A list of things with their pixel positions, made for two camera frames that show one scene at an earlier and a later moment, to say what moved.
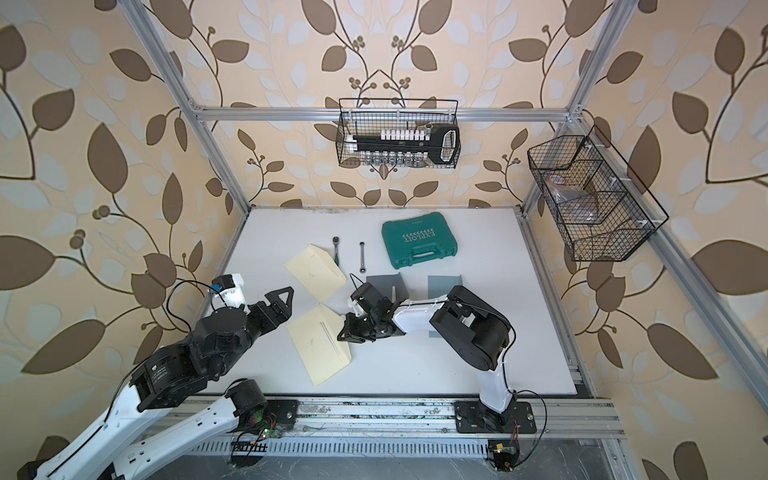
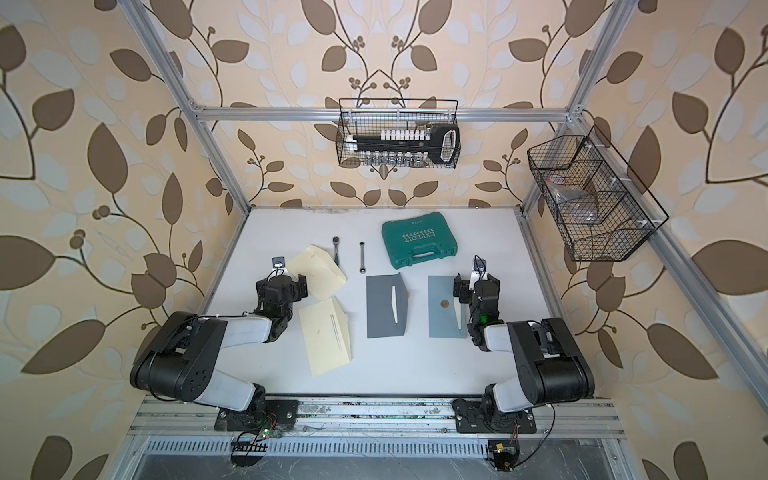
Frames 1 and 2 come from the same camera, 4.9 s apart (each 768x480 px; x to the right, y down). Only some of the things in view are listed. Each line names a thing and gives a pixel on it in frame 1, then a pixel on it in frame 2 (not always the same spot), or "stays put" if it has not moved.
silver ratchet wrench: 362,265 stays put
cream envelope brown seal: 316,268 stays put
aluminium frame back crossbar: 384,114 stays put
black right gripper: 348,328 to 462,290
